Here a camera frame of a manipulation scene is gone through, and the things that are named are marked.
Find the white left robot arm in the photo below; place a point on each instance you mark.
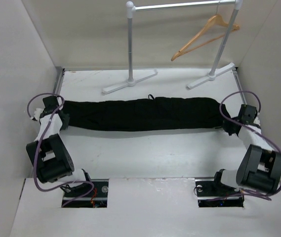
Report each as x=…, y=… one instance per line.
x=50, y=159

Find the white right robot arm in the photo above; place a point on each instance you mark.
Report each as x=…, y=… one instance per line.
x=260, y=168

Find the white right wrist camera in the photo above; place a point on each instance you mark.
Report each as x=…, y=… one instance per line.
x=257, y=122

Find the wooden clothes hanger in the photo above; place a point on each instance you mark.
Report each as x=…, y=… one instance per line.
x=202, y=37

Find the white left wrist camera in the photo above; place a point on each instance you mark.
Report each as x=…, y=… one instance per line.
x=36, y=115

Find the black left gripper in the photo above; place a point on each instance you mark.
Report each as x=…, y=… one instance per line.
x=65, y=124

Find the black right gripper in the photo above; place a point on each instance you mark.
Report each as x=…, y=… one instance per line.
x=225, y=125

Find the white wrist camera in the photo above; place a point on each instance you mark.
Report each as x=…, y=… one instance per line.
x=36, y=115
x=257, y=122

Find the black trousers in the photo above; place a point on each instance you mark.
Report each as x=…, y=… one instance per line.
x=152, y=113

